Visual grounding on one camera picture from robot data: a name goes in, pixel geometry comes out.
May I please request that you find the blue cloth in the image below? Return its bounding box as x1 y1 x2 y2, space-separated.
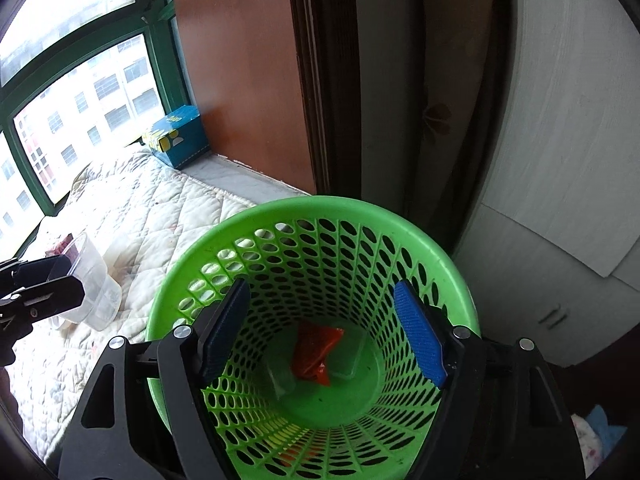
585 405 628 442

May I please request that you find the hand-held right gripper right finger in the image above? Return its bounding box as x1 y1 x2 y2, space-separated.
392 280 586 480

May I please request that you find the dark wooden door frame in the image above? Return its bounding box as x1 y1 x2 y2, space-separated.
287 0 363 198

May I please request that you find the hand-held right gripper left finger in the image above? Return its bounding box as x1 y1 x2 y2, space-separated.
57 277 251 480

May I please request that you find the beige flowered curtain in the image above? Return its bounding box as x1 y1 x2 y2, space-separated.
350 0 503 253

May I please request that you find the apartment building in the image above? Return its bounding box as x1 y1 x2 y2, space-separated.
0 35 166 241

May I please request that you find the clear plastic cup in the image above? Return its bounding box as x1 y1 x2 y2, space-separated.
50 232 122 332

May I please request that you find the brown wooden board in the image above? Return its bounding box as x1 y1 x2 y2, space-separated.
170 0 318 196

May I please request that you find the blue patterned tissue box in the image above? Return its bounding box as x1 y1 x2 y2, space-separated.
141 105 211 170

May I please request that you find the red snack wrapper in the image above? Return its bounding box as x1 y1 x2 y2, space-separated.
292 324 346 387
45 239 76 261

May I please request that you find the green window frame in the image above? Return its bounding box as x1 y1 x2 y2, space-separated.
0 0 196 241

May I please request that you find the floral cloth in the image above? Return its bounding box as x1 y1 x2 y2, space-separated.
570 412 617 480

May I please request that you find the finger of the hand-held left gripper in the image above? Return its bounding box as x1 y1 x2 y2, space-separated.
10 277 83 318
0 258 56 288

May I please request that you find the white quilted mattress pad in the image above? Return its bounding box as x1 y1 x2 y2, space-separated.
0 149 261 466

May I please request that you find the clear plastic packaging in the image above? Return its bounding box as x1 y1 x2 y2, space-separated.
267 332 373 398

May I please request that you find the white cabinet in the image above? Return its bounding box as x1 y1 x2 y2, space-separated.
450 0 640 367

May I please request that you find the green perforated plastic basket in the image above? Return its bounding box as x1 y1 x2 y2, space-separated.
145 196 482 480

